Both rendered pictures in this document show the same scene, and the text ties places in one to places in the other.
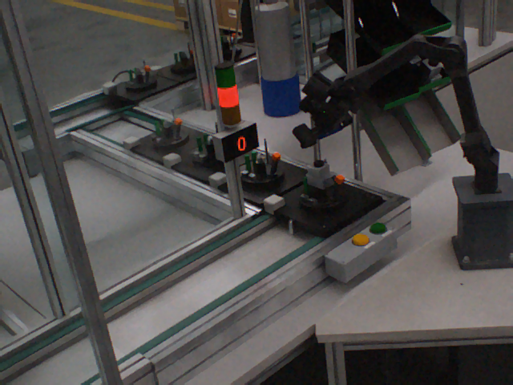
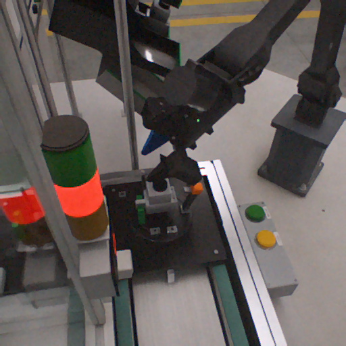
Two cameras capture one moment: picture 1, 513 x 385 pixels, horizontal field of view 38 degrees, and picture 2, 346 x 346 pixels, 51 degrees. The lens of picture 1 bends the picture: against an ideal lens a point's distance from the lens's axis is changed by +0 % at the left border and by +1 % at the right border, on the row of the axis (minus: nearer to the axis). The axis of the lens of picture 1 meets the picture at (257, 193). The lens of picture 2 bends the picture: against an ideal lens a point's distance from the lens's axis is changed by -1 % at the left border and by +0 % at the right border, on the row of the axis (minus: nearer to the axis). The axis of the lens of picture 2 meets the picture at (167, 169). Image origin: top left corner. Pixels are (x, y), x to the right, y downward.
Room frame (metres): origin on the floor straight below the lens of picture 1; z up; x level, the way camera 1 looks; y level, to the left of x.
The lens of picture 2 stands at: (1.59, 0.21, 1.64)
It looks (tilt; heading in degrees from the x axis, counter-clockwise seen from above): 48 degrees down; 299
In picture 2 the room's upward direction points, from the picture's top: straight up
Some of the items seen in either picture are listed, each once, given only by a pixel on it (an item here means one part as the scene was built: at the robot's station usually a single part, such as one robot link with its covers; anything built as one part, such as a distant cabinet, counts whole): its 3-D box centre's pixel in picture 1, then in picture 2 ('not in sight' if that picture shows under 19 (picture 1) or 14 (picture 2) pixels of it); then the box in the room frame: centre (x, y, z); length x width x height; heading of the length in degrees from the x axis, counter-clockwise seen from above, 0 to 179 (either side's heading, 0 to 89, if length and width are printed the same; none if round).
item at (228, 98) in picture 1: (228, 95); (77, 185); (1.80, 0.04, 1.33); 0.05 x 0.05 x 0.05
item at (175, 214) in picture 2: (322, 198); (161, 216); (1.83, -0.18, 0.98); 0.14 x 0.14 x 0.02
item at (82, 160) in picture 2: (225, 76); (68, 153); (1.80, 0.04, 1.38); 0.05 x 0.05 x 0.05
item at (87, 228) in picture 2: (230, 112); (85, 212); (1.80, 0.04, 1.28); 0.05 x 0.05 x 0.05
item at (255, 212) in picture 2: (377, 229); (255, 213); (1.65, -0.30, 0.96); 0.04 x 0.04 x 0.02
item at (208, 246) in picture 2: (322, 204); (161, 221); (1.83, -0.18, 0.96); 0.24 x 0.24 x 0.02; 39
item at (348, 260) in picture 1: (361, 250); (262, 246); (1.61, -0.25, 0.93); 0.21 x 0.07 x 0.06; 129
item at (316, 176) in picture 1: (317, 172); (155, 194); (1.84, -0.17, 1.06); 0.08 x 0.04 x 0.07; 39
